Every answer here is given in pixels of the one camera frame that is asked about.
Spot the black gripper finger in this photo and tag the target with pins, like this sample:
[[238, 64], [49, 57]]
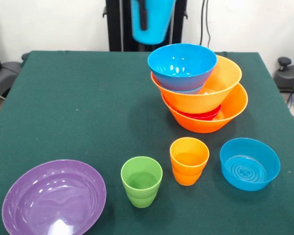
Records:
[[143, 17]]

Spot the blue cup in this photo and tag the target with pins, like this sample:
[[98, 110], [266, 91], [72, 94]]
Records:
[[156, 22]]

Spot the large blue bowl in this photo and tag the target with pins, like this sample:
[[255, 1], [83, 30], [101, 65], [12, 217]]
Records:
[[181, 58]]

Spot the small cyan bowl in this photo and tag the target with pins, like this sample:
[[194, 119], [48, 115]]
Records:
[[193, 91]]

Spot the large orange bowl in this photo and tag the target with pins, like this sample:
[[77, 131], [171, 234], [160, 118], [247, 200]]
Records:
[[223, 78], [201, 127]]

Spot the small magenta bowl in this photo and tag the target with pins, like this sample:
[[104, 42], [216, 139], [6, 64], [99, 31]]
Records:
[[201, 115]]

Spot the dark green tablecloth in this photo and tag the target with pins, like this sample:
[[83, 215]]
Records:
[[88, 98]]

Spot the orange cup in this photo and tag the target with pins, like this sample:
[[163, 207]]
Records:
[[188, 171]]

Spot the green cup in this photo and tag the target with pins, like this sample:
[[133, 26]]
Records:
[[141, 193]]

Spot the blue ribbed-bottom bowl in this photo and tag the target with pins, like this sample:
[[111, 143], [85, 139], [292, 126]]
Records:
[[250, 169]]

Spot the large purple bowl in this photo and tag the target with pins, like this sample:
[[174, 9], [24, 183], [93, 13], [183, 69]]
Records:
[[54, 198]]

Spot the black pedestal foot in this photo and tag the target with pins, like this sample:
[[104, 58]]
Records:
[[5, 73], [289, 78]]

